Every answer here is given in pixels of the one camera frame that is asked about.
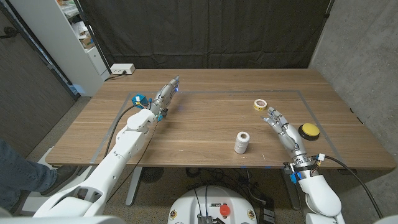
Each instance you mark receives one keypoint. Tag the grey table leg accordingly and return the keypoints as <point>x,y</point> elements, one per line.
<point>289,186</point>
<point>133,186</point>

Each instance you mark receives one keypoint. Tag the white shelf cabinet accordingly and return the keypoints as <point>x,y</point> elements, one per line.
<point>59,46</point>

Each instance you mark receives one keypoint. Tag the black backdrop stand pole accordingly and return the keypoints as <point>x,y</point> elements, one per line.
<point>93,37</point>

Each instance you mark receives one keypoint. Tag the blue cube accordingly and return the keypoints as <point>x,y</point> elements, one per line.
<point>138,102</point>

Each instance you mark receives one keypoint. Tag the cardboard box on shelf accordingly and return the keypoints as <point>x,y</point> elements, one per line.
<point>87,42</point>

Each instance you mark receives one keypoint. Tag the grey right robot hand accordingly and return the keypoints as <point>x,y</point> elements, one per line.
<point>289,135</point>

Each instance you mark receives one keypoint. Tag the black floor power strip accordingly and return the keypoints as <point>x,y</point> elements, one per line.
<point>267,214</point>

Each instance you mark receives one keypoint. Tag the round black floor fan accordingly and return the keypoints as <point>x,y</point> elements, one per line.
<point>151,175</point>

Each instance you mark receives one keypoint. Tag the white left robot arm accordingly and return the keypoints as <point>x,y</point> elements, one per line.
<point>112,168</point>

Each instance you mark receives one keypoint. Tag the smiley tape roll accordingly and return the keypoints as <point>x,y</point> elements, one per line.
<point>260,105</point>

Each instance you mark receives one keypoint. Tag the red emergency stop button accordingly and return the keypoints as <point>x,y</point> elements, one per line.
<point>224,210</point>

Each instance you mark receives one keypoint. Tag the white power strip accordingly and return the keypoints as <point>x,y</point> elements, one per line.
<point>122,68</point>

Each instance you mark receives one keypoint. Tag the person leg in jeans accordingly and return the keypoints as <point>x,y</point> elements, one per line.
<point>18,177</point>

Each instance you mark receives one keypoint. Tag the yellow push button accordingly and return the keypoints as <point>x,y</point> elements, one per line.
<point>309,130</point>

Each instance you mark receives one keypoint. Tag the dark person shoe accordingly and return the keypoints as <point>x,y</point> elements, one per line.
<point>62,177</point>

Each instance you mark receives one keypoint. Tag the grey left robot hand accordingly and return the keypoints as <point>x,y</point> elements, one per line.
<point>164,98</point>

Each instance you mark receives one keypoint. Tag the black backdrop curtain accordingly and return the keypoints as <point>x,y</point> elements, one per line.
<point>205,34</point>

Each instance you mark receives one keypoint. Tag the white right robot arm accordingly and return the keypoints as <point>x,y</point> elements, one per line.
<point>320,196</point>

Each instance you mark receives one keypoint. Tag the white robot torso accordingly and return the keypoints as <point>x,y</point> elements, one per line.
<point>186,208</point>

